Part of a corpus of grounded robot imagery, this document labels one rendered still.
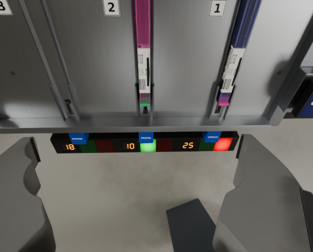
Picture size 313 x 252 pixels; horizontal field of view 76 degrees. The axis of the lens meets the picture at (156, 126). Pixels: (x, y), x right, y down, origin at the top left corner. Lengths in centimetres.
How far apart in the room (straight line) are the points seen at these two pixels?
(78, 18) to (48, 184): 102
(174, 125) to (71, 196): 93
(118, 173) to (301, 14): 96
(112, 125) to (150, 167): 77
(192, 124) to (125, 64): 13
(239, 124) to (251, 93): 5
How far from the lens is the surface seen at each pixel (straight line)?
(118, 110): 31
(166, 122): 30
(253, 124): 34
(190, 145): 38
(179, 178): 109
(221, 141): 39
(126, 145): 38
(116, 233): 119
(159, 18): 24
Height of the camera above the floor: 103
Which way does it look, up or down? 88 degrees down
